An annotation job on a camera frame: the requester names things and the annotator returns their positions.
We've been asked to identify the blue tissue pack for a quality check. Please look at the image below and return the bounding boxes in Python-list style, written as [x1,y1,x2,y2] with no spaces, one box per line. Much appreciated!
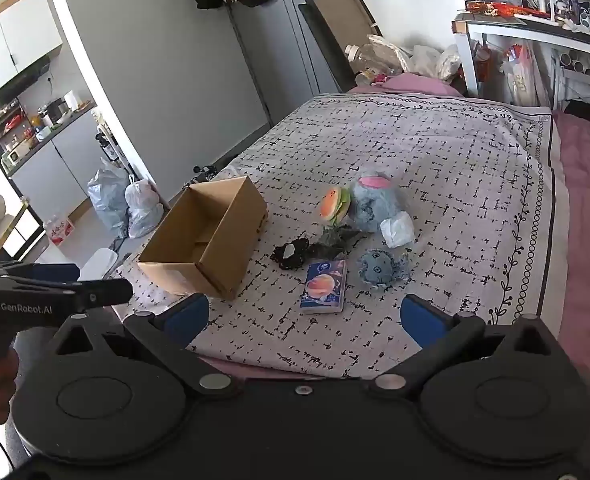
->
[299,259,349,315]

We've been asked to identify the grey plastic bag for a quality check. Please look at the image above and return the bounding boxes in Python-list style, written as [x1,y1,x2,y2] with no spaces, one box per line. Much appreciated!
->
[87,159,131,239]

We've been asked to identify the white wall cabinets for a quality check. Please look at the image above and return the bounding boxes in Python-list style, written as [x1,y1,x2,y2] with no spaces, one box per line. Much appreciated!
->
[0,0,64,78]

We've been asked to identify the white desk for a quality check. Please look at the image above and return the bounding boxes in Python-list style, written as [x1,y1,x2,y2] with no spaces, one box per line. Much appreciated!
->
[452,10,590,99]

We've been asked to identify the red and white packet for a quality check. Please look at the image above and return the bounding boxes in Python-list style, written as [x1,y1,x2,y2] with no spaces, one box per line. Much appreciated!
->
[44,214,75,247]

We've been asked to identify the brown cardboard box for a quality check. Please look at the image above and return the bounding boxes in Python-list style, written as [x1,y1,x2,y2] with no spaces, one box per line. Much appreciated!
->
[137,176,269,301]

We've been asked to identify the white stool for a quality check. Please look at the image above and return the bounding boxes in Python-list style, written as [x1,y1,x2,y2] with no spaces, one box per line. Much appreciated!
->
[79,247,122,277]

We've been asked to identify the pile of white bags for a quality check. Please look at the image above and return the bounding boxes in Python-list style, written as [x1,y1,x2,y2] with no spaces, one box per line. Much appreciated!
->
[409,44,464,84]

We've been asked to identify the large blue plush toy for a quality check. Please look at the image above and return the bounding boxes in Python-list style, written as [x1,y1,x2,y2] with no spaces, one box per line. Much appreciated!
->
[348,171,407,234]

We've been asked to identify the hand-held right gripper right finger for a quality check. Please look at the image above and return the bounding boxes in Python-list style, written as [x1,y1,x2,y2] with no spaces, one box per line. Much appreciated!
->
[370,294,566,400]

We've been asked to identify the flat cardboard board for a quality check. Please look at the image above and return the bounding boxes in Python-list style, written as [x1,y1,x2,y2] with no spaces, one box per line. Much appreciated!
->
[298,0,382,94]

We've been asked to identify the black lace scrunchie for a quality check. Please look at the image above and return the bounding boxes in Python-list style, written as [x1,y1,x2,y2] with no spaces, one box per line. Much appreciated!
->
[269,238,316,274]

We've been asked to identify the dark packaged cloth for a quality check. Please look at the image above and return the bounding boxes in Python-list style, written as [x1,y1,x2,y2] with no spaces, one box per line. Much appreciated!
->
[314,224,362,257]

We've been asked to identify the rice cooker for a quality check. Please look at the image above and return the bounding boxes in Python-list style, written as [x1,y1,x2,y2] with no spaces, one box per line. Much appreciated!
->
[41,98,71,127]

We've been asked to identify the clear plastic bottle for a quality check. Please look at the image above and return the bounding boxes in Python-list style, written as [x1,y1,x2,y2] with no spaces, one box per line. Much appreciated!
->
[344,42,406,77]

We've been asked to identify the crumpled white plastic bag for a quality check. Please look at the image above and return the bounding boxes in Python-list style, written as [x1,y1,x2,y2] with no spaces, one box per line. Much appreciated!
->
[379,212,415,249]

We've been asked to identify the hamburger plush toy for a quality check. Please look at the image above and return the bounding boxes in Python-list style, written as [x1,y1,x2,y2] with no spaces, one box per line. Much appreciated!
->
[319,186,352,224]

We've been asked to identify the grey kitchen counter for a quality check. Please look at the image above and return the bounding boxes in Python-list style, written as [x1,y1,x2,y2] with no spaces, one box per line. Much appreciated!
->
[0,105,106,213]

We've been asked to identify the black cloth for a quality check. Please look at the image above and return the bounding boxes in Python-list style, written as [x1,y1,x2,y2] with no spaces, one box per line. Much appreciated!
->
[564,99,590,124]

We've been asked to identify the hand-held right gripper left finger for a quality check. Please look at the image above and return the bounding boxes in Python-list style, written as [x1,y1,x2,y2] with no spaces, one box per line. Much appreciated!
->
[47,294,238,401]

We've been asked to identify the small round blue plush toy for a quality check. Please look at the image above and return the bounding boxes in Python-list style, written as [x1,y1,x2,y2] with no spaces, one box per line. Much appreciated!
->
[357,248,409,289]

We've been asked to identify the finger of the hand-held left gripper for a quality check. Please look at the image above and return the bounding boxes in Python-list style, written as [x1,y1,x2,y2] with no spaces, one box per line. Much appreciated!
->
[5,266,133,307]

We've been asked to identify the grey door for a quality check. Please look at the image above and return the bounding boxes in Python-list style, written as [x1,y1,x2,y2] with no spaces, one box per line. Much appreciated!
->
[224,0,347,127]

